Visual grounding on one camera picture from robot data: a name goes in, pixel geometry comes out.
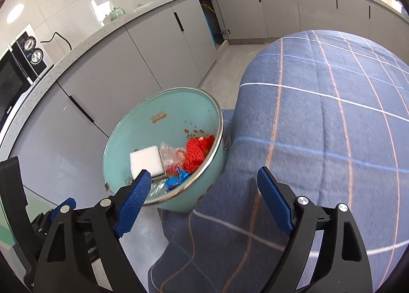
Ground clear red-printed plastic bag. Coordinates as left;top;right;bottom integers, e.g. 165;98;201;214
158;142;187;175

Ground red mesh net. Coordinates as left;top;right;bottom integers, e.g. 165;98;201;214
184;135;215;174

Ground green kettle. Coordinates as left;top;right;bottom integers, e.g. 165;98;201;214
100;7;126;26

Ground grey base cabinets with counter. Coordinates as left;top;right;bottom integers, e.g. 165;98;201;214
0;0;409;217

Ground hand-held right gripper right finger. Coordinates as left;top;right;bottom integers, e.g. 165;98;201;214
256;166;373;293

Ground black power cable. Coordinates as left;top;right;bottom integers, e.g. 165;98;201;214
40;31;72;54

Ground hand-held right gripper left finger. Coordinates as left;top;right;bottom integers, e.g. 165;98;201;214
33;169;152;293

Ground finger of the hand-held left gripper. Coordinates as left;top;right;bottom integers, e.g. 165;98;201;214
30;199;77;241

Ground open cabinet door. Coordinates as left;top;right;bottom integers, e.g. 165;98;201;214
209;0;231;44

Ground white microwave oven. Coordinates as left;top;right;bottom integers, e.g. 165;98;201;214
0;24;54;140

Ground blue snack wrapper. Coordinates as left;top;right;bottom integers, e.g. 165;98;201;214
164;170;192;189

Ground blue plaid blanket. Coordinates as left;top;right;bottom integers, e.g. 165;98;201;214
147;30;409;293

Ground white sponge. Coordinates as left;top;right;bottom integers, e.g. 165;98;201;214
129;145;166;183

